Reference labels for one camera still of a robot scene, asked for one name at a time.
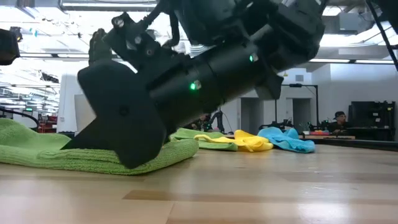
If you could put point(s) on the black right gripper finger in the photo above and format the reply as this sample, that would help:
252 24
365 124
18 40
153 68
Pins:
124 124

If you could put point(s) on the yellow microfiber towel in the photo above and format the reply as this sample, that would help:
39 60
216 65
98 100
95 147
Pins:
248 140

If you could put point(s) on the light green microfiber towel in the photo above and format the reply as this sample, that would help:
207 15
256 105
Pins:
46 149

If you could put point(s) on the blue microfiber towel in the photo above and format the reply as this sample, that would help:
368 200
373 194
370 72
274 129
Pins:
286 140

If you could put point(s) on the black background robot arm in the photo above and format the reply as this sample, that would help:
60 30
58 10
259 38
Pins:
217 119
317 124
276 125

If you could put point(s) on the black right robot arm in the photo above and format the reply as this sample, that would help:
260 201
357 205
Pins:
289 37

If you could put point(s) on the dark green microfiber towel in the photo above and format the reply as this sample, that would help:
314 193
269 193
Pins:
186 133

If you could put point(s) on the person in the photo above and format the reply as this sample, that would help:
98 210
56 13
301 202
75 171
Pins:
202 123
340 123

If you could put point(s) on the green cactus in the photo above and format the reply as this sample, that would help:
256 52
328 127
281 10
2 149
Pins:
99 46

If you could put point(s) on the green exit sign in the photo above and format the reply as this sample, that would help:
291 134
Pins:
29 109

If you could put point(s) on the wooden background table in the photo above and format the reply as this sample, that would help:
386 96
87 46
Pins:
329 137

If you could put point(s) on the long ceiling light bar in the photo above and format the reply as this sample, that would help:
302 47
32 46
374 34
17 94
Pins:
342 61

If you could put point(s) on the black shelf cabinet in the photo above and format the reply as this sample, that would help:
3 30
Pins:
370 118

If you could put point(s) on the black metal frame stand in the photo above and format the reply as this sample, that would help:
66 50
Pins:
295 85

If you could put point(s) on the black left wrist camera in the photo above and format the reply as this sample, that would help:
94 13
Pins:
8 46

